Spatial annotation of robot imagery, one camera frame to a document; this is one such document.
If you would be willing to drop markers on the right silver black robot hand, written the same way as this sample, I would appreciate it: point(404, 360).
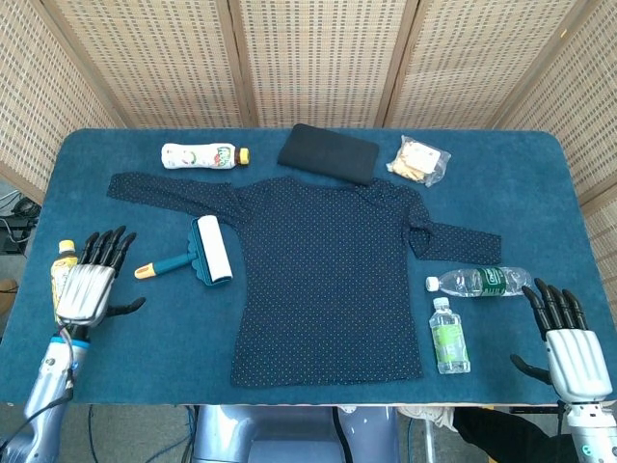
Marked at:
point(576, 362)

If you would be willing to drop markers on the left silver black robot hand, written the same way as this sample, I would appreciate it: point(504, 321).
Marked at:
point(87, 291)

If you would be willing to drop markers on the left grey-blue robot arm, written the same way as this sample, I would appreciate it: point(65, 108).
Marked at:
point(48, 386)

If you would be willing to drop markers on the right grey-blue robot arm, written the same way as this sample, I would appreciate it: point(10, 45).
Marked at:
point(593, 434)

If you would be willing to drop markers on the dark blue polka dot shirt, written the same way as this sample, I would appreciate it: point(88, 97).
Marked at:
point(332, 289)

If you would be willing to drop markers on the yellow tea bottle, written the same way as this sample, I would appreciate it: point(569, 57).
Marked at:
point(65, 263)

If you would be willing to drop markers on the black trouser leg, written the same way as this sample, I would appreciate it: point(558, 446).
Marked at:
point(511, 434)

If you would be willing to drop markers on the black floor equipment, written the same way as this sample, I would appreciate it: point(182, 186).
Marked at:
point(21, 212)

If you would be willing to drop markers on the clear water bottle dark green label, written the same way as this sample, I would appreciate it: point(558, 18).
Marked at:
point(487, 282)

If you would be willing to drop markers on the small clear bottle light green label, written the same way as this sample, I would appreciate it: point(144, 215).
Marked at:
point(449, 340)

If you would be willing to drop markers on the white sneaker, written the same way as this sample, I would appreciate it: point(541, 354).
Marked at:
point(426, 416)

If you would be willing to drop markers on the teal plush table cover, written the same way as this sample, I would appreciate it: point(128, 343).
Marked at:
point(506, 212)

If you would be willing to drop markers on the white drink bottle yellow cap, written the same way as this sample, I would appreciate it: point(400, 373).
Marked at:
point(197, 156)

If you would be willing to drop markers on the grey-blue robot torso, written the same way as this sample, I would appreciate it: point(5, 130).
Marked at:
point(289, 434)

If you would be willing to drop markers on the clear bag of crackers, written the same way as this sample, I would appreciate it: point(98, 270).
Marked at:
point(417, 161)

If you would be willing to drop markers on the black folded cloth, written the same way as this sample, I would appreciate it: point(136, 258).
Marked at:
point(328, 154)

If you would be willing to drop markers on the woven wooden folding screen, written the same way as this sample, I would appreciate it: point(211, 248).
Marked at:
point(328, 58)

